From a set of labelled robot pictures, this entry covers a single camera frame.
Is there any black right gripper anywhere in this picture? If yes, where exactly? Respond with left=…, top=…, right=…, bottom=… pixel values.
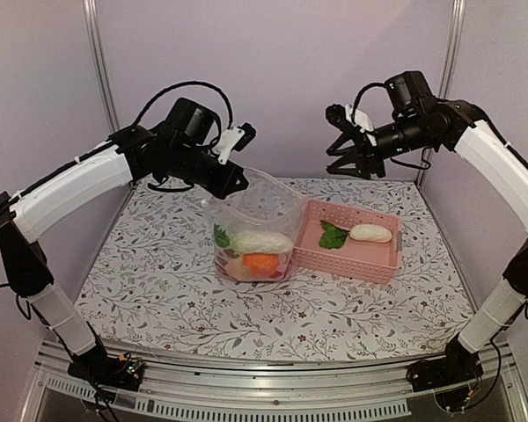
left=326, top=113, right=435, bottom=178

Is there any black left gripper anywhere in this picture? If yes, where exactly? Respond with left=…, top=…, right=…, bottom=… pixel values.
left=168, top=142, right=249, bottom=199

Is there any clear zip top bag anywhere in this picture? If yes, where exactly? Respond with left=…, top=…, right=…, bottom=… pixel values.
left=203, top=168, right=307, bottom=283

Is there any green leafy vegetable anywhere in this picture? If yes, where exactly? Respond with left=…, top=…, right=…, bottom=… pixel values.
left=319, top=221, right=349, bottom=250
left=213, top=224, right=231, bottom=249

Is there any white oblong vegetable front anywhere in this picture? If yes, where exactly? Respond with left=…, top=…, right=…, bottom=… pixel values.
left=231, top=230, right=293, bottom=254

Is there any white oblong vegetable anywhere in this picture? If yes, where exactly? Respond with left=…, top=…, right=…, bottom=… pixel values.
left=231, top=230, right=293, bottom=254
left=348, top=224, right=392, bottom=244

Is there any yellow fruit with leaf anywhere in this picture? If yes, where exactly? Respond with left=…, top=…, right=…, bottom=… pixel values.
left=226, top=259, right=253, bottom=281

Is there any orange crinkled fruit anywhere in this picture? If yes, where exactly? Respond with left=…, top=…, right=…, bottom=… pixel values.
left=243, top=253, right=279, bottom=278

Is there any red crinkled fruit front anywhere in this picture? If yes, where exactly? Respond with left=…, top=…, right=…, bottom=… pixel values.
left=267, top=266, right=290, bottom=281

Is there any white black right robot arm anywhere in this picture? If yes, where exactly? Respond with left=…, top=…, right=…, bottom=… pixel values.
left=325, top=70, right=528, bottom=387

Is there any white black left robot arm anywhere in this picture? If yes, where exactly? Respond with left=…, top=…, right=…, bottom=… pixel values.
left=0, top=98, right=256, bottom=391

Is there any pink perforated plastic basket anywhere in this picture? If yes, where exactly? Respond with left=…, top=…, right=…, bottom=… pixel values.
left=292, top=200, right=402, bottom=284

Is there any floral patterned table mat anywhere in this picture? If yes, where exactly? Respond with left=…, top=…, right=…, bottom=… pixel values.
left=76, top=178, right=472, bottom=360

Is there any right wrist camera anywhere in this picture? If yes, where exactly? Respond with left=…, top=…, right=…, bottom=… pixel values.
left=326, top=104, right=377, bottom=146

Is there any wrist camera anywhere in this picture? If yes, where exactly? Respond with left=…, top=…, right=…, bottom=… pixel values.
left=213, top=122, right=256, bottom=165
left=326, top=104, right=377, bottom=146

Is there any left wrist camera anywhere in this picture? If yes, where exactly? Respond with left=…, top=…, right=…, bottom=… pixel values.
left=213, top=122, right=256, bottom=165

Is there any right aluminium corner post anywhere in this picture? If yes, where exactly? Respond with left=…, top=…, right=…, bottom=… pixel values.
left=415, top=0, right=466, bottom=186

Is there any aluminium corner post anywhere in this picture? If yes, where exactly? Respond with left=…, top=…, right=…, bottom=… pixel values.
left=82, top=0, right=121, bottom=133
left=415, top=0, right=466, bottom=186

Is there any aluminium front rail frame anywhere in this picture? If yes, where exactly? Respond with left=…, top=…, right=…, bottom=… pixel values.
left=21, top=340, right=528, bottom=421

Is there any left aluminium corner post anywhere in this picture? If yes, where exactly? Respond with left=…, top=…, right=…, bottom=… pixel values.
left=82, top=0, right=121, bottom=133

